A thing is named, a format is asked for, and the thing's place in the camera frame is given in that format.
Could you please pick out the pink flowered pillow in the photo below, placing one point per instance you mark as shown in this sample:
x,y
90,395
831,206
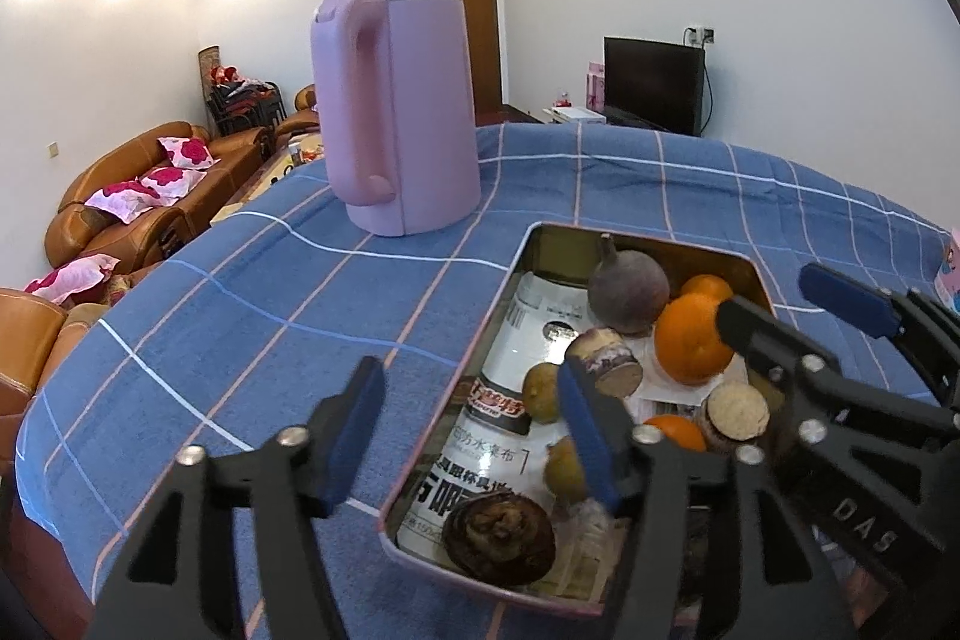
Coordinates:
x,y
187,151
124,199
172,180
71,278

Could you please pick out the coffee table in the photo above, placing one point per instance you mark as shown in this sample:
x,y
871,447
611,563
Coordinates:
x,y
262,179

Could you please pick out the long brown leather sofa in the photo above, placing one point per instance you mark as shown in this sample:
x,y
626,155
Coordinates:
x,y
112,160

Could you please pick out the brown leather armchair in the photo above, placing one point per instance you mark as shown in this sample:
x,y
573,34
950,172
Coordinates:
x,y
304,111

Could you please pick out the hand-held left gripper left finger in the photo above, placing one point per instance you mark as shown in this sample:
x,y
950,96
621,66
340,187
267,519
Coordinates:
x,y
352,437

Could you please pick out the dark brown round fruit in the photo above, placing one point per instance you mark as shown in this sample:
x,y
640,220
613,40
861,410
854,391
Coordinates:
x,y
499,539

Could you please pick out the black television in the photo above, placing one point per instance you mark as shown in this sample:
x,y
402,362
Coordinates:
x,y
652,81

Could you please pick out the cut purple tuber piece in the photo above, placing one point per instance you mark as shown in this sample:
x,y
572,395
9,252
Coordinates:
x,y
735,415

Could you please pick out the small yellow-green fruit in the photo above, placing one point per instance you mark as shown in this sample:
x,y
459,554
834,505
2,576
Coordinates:
x,y
564,469
544,392

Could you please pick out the brown wooden door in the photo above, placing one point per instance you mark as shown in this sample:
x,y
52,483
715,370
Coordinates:
x,y
480,25

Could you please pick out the blue checked tablecloth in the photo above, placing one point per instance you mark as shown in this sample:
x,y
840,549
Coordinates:
x,y
300,280

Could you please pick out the purple electric kettle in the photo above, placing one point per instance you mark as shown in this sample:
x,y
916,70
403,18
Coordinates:
x,y
420,123

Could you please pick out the orange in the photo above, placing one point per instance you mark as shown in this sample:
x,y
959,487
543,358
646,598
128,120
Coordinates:
x,y
705,286
675,433
694,340

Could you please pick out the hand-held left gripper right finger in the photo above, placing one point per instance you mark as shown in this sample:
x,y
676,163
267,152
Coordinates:
x,y
589,430

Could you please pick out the white wall outlet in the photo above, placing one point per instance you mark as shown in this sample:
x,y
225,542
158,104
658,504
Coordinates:
x,y
699,35

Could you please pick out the pale round piece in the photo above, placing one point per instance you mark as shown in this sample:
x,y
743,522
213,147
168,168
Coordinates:
x,y
611,364

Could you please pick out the printed paper sheet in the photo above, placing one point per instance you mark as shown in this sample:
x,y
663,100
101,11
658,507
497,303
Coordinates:
x,y
540,310

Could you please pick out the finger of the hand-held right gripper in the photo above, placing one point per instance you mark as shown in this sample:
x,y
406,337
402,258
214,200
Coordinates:
x,y
795,385
847,299

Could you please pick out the pink cartoon mug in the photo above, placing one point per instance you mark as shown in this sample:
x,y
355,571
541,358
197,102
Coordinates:
x,y
951,272

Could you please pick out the white flat device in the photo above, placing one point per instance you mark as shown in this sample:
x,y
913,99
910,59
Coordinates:
x,y
579,115

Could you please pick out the pink metal tin box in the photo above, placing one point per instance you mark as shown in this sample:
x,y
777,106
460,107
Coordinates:
x,y
570,244

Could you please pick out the stacked black chairs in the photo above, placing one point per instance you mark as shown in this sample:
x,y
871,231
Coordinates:
x,y
244,106

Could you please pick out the round purple tuber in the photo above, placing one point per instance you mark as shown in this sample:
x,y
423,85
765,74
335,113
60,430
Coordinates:
x,y
628,295

